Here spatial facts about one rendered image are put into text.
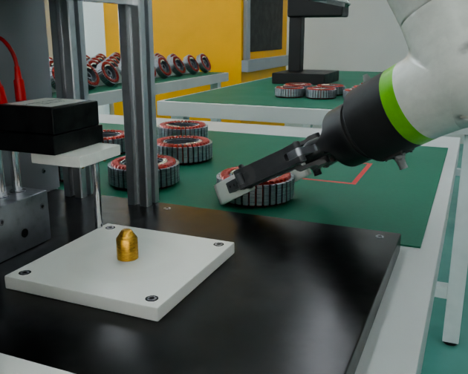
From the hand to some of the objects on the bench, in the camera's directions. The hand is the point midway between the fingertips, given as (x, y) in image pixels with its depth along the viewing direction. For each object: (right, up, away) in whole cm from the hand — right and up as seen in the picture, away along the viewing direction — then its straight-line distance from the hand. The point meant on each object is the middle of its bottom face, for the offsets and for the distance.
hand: (256, 182), depth 81 cm
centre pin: (-13, -7, -29) cm, 33 cm away
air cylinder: (-26, -7, -24) cm, 36 cm away
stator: (0, -2, +1) cm, 2 cm away
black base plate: (-19, -13, -39) cm, 45 cm away
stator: (-30, +7, +32) cm, 44 cm away
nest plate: (-13, -8, -29) cm, 33 cm away
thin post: (-18, -6, -21) cm, 28 cm away
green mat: (-14, +5, +27) cm, 30 cm away
